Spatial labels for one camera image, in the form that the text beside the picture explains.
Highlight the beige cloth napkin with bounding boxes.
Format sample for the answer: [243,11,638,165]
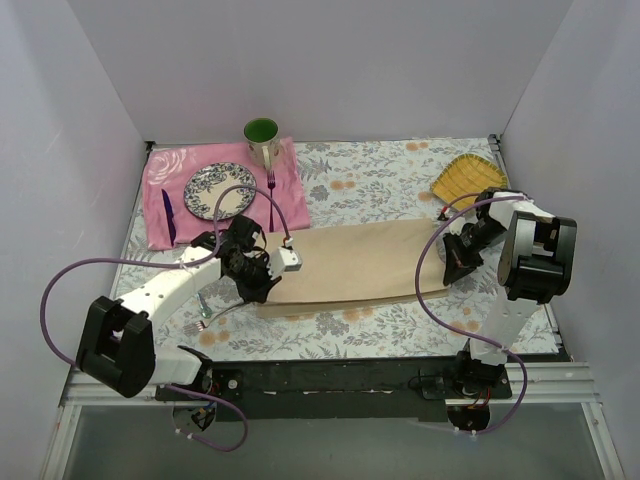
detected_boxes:
[257,218,435,319]

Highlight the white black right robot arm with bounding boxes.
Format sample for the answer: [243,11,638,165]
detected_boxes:
[443,187,578,398]

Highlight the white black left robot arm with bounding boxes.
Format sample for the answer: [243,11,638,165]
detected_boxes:
[75,215,280,400]

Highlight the green inside ceramic mug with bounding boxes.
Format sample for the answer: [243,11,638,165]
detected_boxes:
[243,118,284,171]

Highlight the iridescent spoon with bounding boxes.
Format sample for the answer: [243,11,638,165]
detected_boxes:
[196,292,213,319]

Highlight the silver fork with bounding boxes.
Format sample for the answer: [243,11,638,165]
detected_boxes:
[183,301,246,336]

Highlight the yellow woven bamboo tray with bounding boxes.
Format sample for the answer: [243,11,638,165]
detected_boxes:
[431,153,507,210]

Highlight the purple fork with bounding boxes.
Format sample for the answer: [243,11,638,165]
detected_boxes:
[266,169,277,234]

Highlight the floral ceramic plate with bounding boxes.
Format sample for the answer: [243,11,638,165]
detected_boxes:
[183,162,256,221]

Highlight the purple knife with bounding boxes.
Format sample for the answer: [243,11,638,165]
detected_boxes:
[161,189,176,247]

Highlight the pink cloth placemat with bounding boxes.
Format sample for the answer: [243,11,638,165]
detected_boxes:
[142,137,311,251]

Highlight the floral patterned table mat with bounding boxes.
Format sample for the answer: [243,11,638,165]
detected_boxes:
[98,137,562,359]

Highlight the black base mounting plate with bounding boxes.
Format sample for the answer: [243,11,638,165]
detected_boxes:
[154,357,512,421]

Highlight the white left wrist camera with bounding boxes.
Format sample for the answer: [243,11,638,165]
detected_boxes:
[268,247,303,278]

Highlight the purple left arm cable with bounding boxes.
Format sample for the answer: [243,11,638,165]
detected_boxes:
[40,185,296,451]

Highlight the aluminium frame rail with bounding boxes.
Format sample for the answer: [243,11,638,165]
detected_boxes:
[42,358,626,479]

